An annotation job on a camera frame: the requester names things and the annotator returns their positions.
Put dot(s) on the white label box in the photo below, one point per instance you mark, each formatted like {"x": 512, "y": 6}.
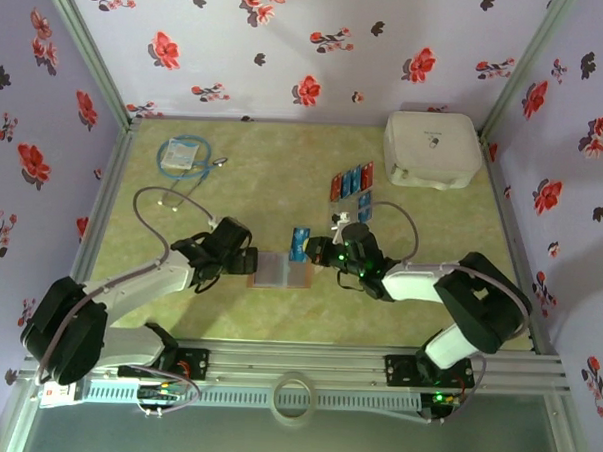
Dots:
{"x": 64, "y": 396}

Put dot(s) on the blue stethoscope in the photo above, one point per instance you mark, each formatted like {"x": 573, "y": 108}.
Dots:
{"x": 159, "y": 155}

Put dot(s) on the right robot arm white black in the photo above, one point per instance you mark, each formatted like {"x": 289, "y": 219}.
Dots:
{"x": 414, "y": 286}

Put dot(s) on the aluminium side rail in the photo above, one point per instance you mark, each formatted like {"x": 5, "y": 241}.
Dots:
{"x": 111, "y": 187}
{"x": 510, "y": 230}

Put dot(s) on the tan leather card holder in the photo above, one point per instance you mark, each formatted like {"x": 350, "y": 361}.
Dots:
{"x": 272, "y": 270}

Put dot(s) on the red credit card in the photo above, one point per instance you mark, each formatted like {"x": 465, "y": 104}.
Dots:
{"x": 367, "y": 175}

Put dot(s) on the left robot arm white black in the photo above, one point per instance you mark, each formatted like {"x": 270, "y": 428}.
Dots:
{"x": 144, "y": 284}

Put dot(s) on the white zip case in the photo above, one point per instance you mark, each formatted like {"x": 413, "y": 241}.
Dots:
{"x": 430, "y": 146}

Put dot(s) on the blue credit card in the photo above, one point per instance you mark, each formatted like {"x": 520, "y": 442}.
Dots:
{"x": 345, "y": 182}
{"x": 365, "y": 206}
{"x": 355, "y": 180}
{"x": 298, "y": 243}

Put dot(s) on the aluminium corner post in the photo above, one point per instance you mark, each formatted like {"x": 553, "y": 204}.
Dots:
{"x": 526, "y": 70}
{"x": 89, "y": 51}

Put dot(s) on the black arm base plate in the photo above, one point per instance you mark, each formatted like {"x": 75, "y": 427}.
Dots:
{"x": 195, "y": 364}
{"x": 400, "y": 370}

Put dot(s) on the wide aluminium extrusion rail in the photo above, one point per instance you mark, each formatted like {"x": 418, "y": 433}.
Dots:
{"x": 296, "y": 358}

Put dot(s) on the clear acrylic card rack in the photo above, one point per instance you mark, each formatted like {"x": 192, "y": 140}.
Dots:
{"x": 345, "y": 200}

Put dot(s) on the red box at edge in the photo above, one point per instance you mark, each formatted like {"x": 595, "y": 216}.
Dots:
{"x": 335, "y": 185}

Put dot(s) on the white blue sealed packet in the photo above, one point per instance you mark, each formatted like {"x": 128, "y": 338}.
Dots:
{"x": 179, "y": 153}

